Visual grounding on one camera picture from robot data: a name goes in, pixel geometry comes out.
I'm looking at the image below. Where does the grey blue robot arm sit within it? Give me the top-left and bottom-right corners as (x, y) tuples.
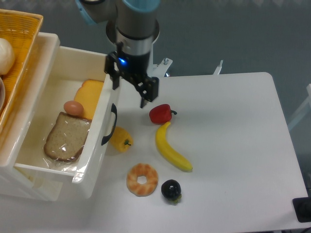
(76, 0), (160, 107)

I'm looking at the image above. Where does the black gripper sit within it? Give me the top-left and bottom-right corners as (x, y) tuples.
(104, 42), (159, 108)

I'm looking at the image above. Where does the white frame at right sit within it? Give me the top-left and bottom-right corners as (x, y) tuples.
(287, 84), (311, 131)

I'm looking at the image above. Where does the black device at edge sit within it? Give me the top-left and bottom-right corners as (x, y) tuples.
(292, 197), (311, 223)

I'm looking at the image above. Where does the white table frame bracket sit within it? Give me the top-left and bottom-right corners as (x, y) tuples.
(213, 60), (223, 75)

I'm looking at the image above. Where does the yellow banana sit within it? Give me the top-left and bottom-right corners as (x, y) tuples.
(155, 121), (193, 172)

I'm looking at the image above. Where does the white round bun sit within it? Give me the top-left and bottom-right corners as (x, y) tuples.
(0, 38), (15, 75)

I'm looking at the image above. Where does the brown egg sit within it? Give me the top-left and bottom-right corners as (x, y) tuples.
(64, 100), (84, 116)

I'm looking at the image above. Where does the yellow wicker basket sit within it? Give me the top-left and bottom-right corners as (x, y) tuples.
(0, 9), (43, 130)

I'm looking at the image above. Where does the orange toast slice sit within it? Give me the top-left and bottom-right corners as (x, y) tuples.
(74, 80), (104, 120)

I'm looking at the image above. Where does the red bell pepper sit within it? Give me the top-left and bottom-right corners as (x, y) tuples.
(149, 104), (177, 124)

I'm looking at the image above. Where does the brown bread slice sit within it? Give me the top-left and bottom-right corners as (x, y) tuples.
(43, 112), (92, 163)

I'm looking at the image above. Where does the orange glazed donut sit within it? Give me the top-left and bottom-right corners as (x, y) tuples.
(126, 163), (158, 197)

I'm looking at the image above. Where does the yellow bell pepper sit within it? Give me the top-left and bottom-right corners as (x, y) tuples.
(109, 126), (134, 152)

